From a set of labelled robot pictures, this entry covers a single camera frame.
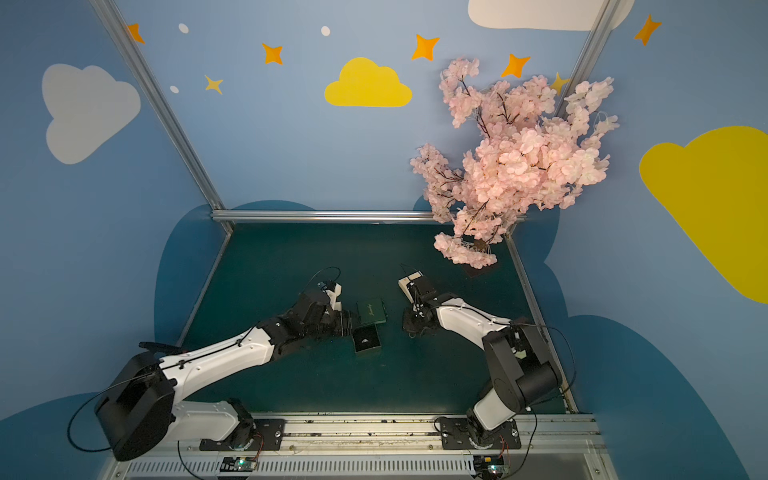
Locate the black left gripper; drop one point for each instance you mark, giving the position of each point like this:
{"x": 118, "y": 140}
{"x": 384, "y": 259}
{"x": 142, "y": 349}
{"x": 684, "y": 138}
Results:
{"x": 342, "y": 322}

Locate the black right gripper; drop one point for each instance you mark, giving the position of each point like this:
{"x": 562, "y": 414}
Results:
{"x": 417, "y": 318}

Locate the green jewelry box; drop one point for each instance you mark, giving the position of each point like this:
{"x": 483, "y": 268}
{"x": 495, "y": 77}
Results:
{"x": 371, "y": 311}

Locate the green jewelry box base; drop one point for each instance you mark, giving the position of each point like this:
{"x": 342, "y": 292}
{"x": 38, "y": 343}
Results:
{"x": 366, "y": 340}

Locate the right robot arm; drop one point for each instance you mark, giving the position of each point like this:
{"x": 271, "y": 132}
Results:
{"x": 522, "y": 368}

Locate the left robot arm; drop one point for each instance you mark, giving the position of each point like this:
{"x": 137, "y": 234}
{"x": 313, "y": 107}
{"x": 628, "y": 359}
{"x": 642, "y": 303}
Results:
{"x": 148, "y": 402}

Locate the cream flower print box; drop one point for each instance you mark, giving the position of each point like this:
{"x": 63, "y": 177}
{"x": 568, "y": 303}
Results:
{"x": 404, "y": 283}

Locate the left green circuit board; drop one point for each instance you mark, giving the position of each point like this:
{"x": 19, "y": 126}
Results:
{"x": 238, "y": 465}

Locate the green circuit board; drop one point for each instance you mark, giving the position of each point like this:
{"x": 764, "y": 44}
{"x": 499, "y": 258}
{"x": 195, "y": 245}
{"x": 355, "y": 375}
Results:
{"x": 489, "y": 468}
{"x": 238, "y": 465}

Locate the right green circuit board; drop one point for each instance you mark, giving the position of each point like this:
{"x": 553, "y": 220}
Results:
{"x": 489, "y": 468}

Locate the pink cherry blossom tree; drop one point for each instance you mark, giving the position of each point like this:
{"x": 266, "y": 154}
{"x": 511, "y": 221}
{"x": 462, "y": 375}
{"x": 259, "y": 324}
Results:
{"x": 527, "y": 157}

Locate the front aluminium rail base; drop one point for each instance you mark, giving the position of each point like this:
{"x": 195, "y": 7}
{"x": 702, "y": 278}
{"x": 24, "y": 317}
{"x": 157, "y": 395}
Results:
{"x": 386, "y": 446}

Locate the aluminium back frame rail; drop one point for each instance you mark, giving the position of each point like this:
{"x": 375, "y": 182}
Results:
{"x": 322, "y": 217}

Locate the aluminium left frame post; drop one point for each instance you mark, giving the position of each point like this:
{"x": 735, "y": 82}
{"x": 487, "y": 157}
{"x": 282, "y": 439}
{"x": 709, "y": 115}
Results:
{"x": 113, "y": 22}

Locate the aluminium frame post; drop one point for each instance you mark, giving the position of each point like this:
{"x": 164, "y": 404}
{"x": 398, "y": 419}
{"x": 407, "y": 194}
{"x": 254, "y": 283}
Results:
{"x": 592, "y": 48}
{"x": 113, "y": 22}

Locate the aluminium right frame post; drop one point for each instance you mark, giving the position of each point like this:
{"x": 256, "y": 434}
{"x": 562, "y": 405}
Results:
{"x": 592, "y": 48}

